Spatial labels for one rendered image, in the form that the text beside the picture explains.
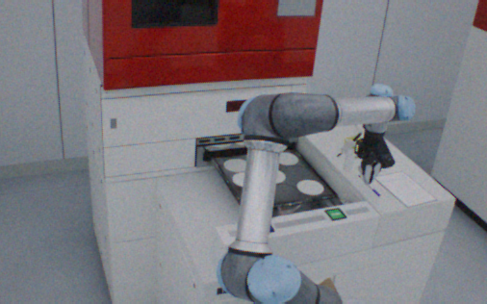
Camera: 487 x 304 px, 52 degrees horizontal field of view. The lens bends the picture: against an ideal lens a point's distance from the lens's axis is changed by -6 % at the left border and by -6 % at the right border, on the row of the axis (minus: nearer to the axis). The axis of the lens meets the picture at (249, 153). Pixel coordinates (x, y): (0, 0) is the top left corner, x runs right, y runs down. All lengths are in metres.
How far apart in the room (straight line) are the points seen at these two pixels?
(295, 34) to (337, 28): 1.98
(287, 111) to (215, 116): 0.80
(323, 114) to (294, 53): 0.75
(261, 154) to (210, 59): 0.63
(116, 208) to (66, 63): 1.49
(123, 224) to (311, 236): 0.85
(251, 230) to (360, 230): 0.54
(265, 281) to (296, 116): 0.40
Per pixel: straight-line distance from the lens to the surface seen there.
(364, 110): 1.44
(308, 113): 1.29
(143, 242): 2.29
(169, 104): 1.98
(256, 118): 1.36
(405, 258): 2.04
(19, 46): 3.39
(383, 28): 4.20
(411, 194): 1.95
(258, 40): 1.94
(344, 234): 1.76
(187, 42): 1.85
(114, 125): 1.96
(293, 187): 1.97
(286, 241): 1.65
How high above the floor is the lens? 1.95
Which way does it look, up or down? 29 degrees down
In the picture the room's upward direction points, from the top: 6 degrees clockwise
